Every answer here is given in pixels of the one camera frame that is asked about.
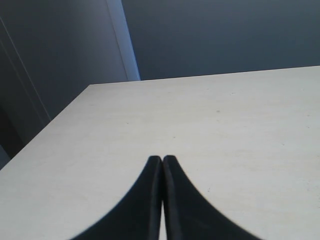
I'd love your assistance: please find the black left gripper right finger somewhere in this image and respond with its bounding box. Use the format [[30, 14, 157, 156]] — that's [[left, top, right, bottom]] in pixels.
[[162, 155, 253, 240]]

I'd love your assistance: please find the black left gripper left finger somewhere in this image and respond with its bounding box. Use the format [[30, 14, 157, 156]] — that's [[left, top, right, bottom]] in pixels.
[[74, 155, 163, 240]]

